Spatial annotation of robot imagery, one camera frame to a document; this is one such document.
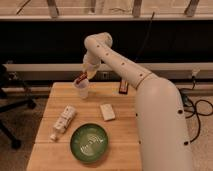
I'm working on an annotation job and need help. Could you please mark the white toothpaste tube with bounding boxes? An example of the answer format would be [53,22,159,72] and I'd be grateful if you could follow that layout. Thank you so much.
[50,106,76,141]

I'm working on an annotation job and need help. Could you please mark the white soap bar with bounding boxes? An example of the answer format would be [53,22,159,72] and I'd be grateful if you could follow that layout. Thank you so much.
[100,104,115,121]

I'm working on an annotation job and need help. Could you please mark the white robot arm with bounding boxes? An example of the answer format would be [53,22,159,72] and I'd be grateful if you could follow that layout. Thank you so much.
[83,32,195,171]

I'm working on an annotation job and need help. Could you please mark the black office chair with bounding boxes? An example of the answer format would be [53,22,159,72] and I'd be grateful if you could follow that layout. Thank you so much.
[0,64,36,149]

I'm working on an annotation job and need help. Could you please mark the dark red rectangular box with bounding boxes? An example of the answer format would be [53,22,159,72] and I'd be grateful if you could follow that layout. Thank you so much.
[119,79,129,94]

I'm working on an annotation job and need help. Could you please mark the green bowl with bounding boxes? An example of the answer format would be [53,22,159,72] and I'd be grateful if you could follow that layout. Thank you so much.
[70,123,109,164]

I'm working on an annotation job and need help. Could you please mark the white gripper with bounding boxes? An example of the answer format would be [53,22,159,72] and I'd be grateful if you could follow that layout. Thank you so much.
[83,53,101,79]

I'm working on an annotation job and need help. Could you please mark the black hanging cable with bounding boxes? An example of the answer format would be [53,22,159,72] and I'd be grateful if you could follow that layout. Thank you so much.
[133,11,156,64]

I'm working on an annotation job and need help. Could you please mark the black floor cable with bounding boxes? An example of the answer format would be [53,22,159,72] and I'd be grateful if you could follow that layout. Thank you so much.
[179,77,213,144]

